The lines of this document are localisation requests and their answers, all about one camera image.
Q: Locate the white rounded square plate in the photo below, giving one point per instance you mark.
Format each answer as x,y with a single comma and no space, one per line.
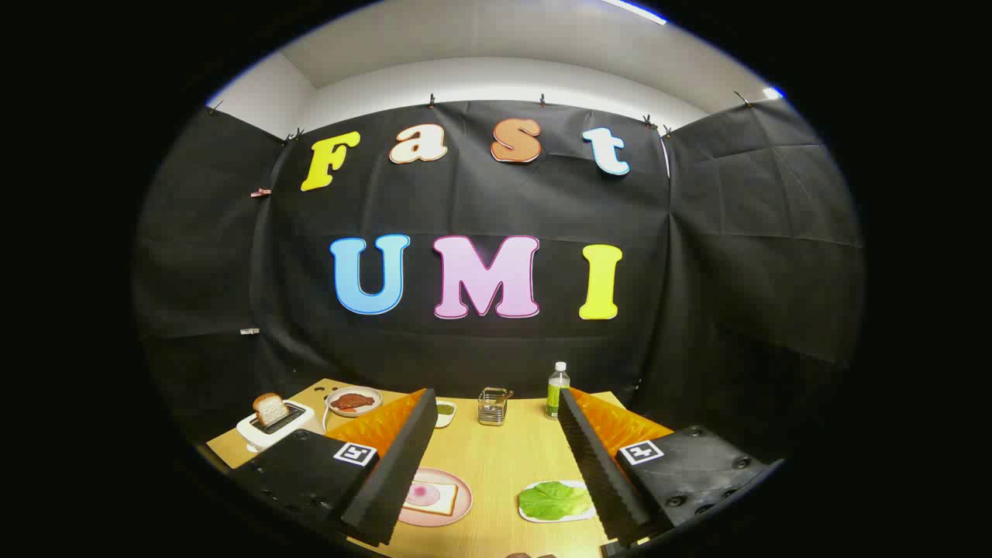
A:
583,514

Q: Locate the white toaster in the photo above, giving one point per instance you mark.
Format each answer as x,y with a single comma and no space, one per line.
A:
256,435

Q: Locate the pink plate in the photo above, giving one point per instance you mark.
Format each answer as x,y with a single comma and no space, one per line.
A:
459,484

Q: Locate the small round white plate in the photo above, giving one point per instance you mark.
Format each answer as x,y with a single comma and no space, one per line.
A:
372,408

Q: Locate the brown meat slices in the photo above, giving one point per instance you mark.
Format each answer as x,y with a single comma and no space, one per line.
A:
353,401

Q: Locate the white divided bean dish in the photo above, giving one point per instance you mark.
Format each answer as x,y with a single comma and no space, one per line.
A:
446,416

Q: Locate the ceiling light strip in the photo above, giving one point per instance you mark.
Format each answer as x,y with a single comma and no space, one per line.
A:
635,9

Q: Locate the green lettuce leaf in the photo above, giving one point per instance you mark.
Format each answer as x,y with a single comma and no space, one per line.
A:
554,500

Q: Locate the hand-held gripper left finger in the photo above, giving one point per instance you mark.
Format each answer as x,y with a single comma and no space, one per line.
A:
395,473

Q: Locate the pink ham slice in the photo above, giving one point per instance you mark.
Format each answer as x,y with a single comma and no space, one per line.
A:
422,494

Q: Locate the black backdrop cloth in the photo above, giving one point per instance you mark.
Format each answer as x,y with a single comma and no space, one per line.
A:
465,209

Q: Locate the square white bread slice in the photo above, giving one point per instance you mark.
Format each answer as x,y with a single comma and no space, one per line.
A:
445,502

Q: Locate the green drink bottle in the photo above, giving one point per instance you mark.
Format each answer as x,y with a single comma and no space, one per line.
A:
556,399

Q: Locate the toasted bread slice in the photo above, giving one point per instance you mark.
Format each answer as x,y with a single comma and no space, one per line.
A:
270,409

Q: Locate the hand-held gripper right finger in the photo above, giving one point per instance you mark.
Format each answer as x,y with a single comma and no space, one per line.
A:
601,473

